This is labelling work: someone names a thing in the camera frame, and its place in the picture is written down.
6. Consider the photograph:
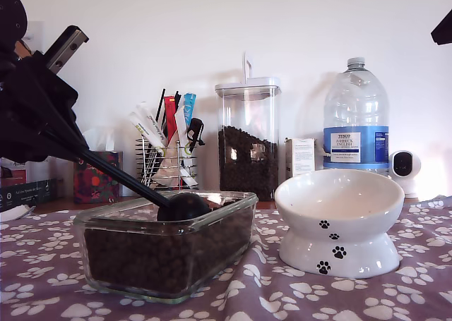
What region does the small white cardboard box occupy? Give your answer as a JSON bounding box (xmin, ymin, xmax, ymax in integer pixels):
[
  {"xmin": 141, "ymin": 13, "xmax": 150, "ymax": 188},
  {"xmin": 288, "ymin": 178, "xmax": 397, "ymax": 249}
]
[{"xmin": 285, "ymin": 138, "xmax": 316, "ymax": 181}]

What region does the chrome wire basket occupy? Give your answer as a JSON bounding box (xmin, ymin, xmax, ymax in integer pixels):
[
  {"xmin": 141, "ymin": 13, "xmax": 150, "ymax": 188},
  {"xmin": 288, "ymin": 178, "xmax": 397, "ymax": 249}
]
[{"xmin": 136, "ymin": 137, "xmax": 199, "ymax": 197}]

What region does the brown cat food kibble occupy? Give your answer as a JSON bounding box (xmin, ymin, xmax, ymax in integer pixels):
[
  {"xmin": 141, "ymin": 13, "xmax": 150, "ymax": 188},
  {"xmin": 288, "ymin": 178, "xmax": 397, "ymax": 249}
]
[
  {"xmin": 218, "ymin": 125, "xmax": 279, "ymax": 201},
  {"xmin": 83, "ymin": 199, "xmax": 254, "ymax": 294}
]

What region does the floral tissue box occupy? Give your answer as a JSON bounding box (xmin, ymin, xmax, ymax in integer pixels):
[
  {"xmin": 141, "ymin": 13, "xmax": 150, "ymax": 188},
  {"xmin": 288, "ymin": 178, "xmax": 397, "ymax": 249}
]
[{"xmin": 73, "ymin": 150, "xmax": 124, "ymax": 205}]

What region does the red-labelled tin can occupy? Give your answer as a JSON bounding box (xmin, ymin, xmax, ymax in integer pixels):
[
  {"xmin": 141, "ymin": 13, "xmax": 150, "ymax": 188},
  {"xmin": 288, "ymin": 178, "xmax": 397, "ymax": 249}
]
[{"xmin": 0, "ymin": 157, "xmax": 32, "ymax": 188}]

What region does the red sachet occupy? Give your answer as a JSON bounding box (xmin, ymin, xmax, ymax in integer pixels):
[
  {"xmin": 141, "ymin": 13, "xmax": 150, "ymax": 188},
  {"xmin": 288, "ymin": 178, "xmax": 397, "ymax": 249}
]
[{"xmin": 164, "ymin": 95, "xmax": 180, "ymax": 144}]

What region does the dark green cardboard tray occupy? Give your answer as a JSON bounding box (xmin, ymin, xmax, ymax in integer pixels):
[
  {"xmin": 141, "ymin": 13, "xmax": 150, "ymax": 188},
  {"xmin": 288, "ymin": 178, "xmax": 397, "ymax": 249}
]
[{"xmin": 0, "ymin": 178, "xmax": 58, "ymax": 213}]

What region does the white plate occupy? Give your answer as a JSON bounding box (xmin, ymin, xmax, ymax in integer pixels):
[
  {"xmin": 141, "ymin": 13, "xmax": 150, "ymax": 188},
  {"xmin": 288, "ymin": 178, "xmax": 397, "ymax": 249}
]
[{"xmin": 0, "ymin": 205, "xmax": 35, "ymax": 223}]

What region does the black clip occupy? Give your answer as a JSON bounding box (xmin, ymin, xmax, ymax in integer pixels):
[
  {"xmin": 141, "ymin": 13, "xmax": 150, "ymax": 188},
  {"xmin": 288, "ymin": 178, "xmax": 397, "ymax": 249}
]
[{"xmin": 186, "ymin": 118, "xmax": 206, "ymax": 153}]

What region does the tall clear white-lidded jar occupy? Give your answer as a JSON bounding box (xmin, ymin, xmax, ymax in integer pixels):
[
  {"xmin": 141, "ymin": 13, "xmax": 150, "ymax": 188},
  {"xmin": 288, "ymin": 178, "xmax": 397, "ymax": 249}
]
[{"xmin": 214, "ymin": 52, "xmax": 283, "ymax": 202}]

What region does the black plastic measuring spoon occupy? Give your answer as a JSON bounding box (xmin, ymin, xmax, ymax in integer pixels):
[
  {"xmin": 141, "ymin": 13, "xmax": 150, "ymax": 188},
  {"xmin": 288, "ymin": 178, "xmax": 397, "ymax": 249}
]
[{"xmin": 81, "ymin": 147, "xmax": 212, "ymax": 223}]

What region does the black straw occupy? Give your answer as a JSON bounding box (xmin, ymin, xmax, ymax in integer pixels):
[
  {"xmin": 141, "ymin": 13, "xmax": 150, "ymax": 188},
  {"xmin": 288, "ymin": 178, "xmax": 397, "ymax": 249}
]
[{"xmin": 155, "ymin": 89, "xmax": 167, "ymax": 124}]

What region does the white black-print sachet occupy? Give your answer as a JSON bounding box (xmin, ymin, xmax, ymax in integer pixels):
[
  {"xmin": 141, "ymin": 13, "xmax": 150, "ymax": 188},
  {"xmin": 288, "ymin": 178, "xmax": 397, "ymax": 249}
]
[{"xmin": 136, "ymin": 102, "xmax": 167, "ymax": 138}]

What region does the white tissue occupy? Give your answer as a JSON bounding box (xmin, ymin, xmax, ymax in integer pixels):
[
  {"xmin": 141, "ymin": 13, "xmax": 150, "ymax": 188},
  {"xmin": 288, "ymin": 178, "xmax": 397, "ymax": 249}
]
[{"xmin": 81, "ymin": 126, "xmax": 116, "ymax": 152}]

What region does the large clear water bottle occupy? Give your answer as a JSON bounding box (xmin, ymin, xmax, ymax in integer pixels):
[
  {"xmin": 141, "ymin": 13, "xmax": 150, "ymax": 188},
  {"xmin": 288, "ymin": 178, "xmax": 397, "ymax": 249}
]
[{"xmin": 322, "ymin": 56, "xmax": 390, "ymax": 176}]

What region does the white paw-print cat bowl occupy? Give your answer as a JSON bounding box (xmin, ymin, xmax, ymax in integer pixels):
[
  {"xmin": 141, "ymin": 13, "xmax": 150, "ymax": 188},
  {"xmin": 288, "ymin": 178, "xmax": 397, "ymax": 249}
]
[{"xmin": 273, "ymin": 169, "xmax": 405, "ymax": 279}]

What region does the plain white tin can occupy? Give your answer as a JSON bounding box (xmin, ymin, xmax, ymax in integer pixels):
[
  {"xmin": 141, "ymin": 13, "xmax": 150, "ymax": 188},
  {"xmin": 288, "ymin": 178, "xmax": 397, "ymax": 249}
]
[{"xmin": 30, "ymin": 159, "xmax": 57, "ymax": 183}]

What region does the small white round camera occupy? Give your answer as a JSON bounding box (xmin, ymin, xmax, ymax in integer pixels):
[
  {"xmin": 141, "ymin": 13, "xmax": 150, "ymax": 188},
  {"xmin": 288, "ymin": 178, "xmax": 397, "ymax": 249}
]
[{"xmin": 388, "ymin": 150, "xmax": 422, "ymax": 199}]

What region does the beige paper packet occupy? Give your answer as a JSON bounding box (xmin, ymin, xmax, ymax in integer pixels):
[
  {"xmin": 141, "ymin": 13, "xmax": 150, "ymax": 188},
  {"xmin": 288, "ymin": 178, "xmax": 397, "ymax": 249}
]
[{"xmin": 155, "ymin": 145, "xmax": 184, "ymax": 188}]

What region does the white green-print sachet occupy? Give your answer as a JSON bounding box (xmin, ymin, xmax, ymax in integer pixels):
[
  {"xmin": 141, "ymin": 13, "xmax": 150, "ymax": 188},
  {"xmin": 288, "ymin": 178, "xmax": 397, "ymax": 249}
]
[{"xmin": 127, "ymin": 109, "xmax": 167, "ymax": 152}]

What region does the rectangular glass food container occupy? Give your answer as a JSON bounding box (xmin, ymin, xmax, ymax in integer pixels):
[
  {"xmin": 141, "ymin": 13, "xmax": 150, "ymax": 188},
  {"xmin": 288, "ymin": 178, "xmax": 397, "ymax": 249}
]
[{"xmin": 73, "ymin": 190, "xmax": 258, "ymax": 305}]

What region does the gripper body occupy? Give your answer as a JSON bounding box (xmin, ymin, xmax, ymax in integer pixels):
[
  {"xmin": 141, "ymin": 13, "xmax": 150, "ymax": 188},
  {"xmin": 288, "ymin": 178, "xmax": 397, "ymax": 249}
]
[{"xmin": 0, "ymin": 0, "xmax": 90, "ymax": 73}]

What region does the plain white sachet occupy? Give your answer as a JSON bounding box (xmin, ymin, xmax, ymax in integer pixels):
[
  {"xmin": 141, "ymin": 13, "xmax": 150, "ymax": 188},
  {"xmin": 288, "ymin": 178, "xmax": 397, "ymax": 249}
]
[{"xmin": 174, "ymin": 105, "xmax": 199, "ymax": 188}]

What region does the blue sachet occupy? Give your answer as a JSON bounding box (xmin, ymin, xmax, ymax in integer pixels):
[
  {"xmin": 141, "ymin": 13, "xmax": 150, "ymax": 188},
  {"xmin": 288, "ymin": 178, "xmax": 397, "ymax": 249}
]
[{"xmin": 182, "ymin": 93, "xmax": 197, "ymax": 123}]

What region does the purple paw-print tablecloth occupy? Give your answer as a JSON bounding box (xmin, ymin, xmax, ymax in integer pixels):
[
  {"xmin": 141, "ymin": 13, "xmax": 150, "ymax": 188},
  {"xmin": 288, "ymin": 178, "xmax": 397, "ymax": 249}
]
[{"xmin": 0, "ymin": 195, "xmax": 452, "ymax": 321}]

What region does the white wall light switch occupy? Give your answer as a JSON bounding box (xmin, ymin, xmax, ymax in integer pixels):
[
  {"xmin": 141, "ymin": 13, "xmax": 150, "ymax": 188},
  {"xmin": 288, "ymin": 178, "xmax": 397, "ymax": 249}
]
[{"xmin": 24, "ymin": 20, "xmax": 45, "ymax": 54}]

